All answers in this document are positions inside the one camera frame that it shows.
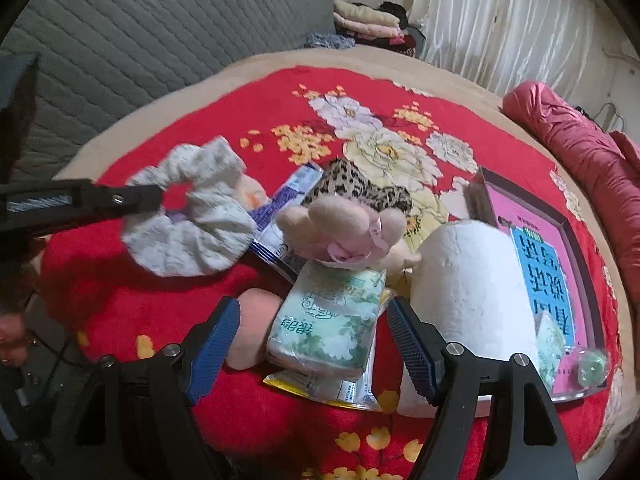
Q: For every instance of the leopard print scrunchie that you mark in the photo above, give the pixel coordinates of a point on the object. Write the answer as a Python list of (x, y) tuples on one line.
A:
[(342, 178)]

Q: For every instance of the yellow edged plastic packet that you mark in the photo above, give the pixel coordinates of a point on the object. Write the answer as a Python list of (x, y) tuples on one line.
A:
[(326, 390)]

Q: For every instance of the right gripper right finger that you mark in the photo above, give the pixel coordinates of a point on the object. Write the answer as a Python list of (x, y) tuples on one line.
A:
[(525, 438)]

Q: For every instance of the peach plush toy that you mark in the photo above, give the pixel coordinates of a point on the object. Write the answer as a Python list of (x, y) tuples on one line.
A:
[(258, 310)]

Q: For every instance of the blue knitted cloth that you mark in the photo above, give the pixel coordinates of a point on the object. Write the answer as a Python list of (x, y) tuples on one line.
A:
[(329, 41)]

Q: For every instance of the red floral blanket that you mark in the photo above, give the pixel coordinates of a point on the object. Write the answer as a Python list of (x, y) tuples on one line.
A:
[(395, 135)]

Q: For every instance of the grey quilted headboard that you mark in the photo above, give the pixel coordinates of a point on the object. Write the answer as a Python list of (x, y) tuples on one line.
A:
[(100, 60)]

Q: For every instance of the blue white plastic packet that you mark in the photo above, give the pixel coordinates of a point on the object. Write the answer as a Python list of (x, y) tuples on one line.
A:
[(271, 242)]

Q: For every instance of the beige bed sheet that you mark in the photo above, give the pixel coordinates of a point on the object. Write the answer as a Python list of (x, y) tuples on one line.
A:
[(592, 424)]

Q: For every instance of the pink red quilt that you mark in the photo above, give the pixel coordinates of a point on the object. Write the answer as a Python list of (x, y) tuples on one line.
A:
[(605, 165)]

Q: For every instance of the teddy bear purple dress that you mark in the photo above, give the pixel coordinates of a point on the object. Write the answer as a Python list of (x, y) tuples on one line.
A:
[(250, 193)]

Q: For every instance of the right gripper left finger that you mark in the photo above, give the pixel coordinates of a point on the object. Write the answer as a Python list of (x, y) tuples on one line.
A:
[(133, 420)]

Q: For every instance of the white paper towel roll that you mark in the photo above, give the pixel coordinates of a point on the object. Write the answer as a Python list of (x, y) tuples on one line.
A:
[(469, 284)]

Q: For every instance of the green glass ball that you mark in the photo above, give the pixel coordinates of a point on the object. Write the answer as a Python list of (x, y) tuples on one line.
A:
[(591, 367)]

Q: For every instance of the folded clothes stack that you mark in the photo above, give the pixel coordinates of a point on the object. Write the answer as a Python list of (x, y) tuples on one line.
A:
[(385, 27)]

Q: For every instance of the white lace scrunchie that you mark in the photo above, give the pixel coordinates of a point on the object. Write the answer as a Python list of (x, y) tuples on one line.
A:
[(211, 232)]

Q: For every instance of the cream teddy pink ribbon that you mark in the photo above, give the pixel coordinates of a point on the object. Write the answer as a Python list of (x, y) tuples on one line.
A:
[(345, 234)]

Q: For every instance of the white curtain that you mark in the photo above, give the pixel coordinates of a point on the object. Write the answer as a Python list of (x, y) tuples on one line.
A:
[(498, 44)]

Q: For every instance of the green floral tissue pack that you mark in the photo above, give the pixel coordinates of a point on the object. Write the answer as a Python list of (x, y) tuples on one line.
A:
[(325, 326)]

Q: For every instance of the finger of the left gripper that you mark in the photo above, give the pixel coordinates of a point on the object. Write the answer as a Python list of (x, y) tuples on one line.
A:
[(60, 205)]

